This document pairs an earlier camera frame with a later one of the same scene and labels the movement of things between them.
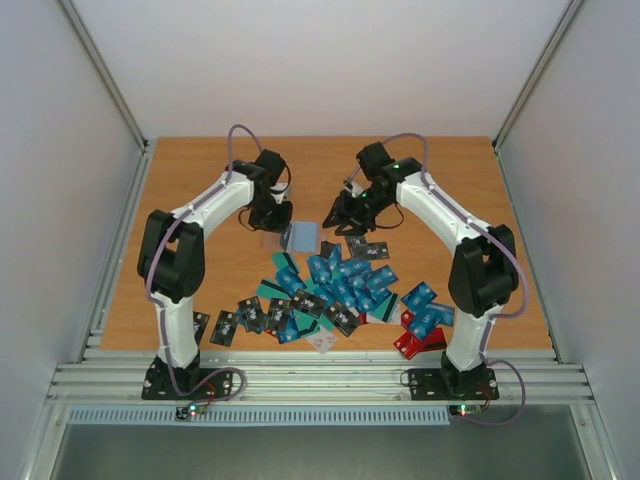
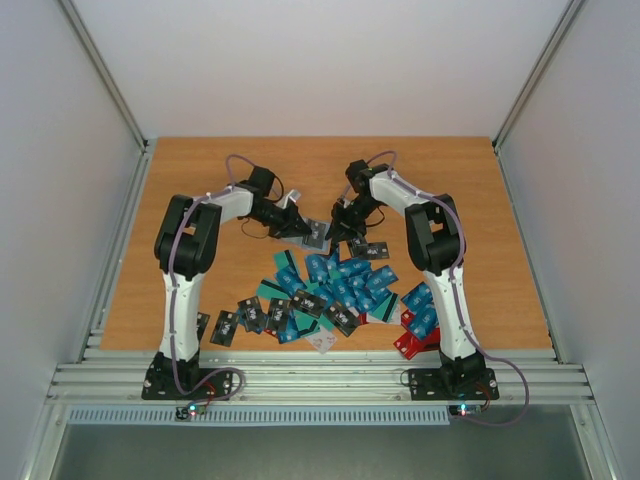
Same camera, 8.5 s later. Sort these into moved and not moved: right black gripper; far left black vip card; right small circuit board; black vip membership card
Moved: black vip membership card
Not moved: right small circuit board; right black gripper; far left black vip card
